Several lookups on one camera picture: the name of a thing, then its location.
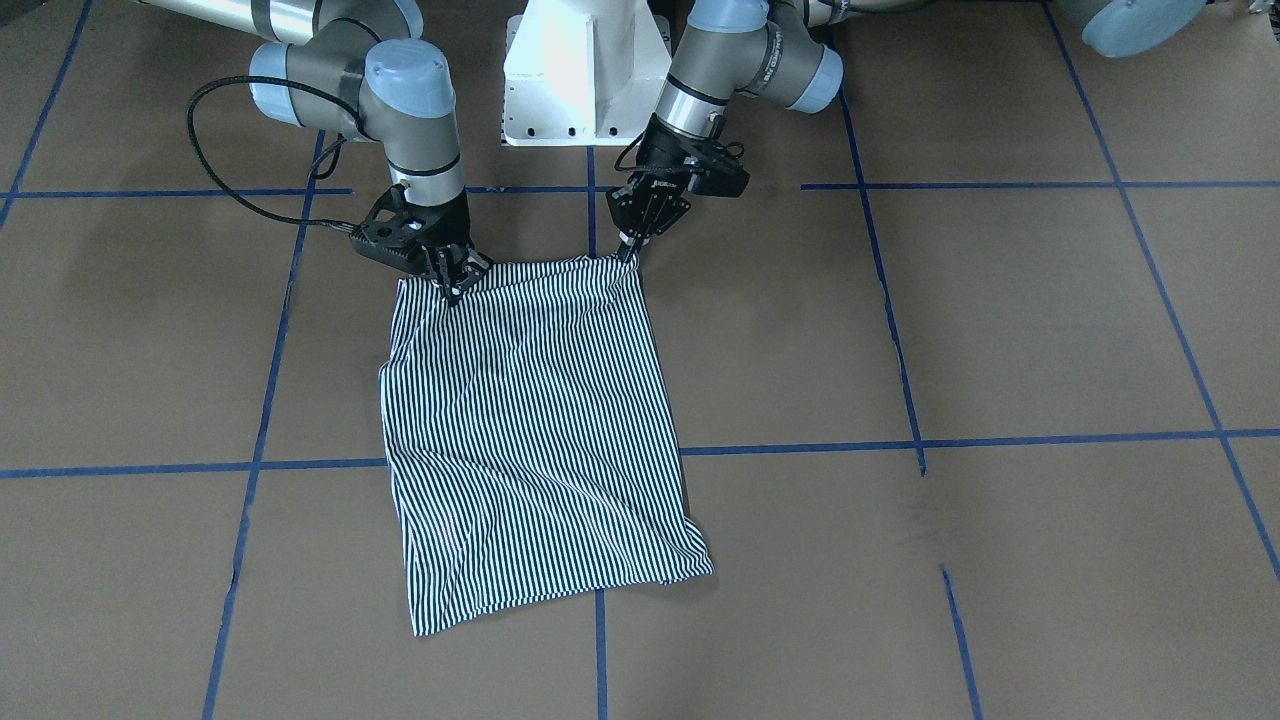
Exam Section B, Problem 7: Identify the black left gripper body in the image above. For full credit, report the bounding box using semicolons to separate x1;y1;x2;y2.
607;113;750;225

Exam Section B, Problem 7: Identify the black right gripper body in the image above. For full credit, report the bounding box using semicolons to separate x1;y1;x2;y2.
349;184;474;275

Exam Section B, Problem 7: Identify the navy white striped polo shirt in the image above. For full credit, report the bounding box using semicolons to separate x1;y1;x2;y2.
378;256;714;637

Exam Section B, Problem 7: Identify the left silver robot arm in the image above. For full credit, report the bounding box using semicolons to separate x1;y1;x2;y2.
607;1;918;263

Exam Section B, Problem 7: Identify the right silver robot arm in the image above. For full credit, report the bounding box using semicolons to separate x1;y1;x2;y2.
164;1;492;305

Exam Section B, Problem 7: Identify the brown paper table mat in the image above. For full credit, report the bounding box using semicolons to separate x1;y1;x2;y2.
1;1;1279;719

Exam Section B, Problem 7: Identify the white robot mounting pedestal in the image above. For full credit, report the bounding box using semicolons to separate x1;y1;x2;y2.
500;1;672;147

